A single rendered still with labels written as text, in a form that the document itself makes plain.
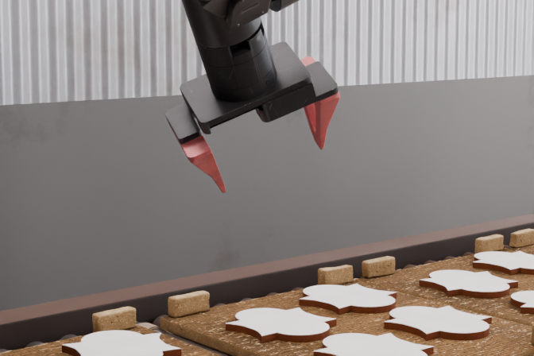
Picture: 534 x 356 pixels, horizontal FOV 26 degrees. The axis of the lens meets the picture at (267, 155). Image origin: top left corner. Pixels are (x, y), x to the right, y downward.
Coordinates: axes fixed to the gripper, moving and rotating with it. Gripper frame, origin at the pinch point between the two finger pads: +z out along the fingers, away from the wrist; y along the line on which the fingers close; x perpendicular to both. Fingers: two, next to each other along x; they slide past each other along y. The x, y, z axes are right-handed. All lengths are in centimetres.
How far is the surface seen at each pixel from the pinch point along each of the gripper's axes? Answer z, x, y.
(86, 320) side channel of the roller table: 42, 35, -24
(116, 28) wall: 97, 194, 5
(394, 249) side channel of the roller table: 71, 51, 25
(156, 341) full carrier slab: 35.5, 20.0, -16.2
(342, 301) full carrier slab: 51, 27, 9
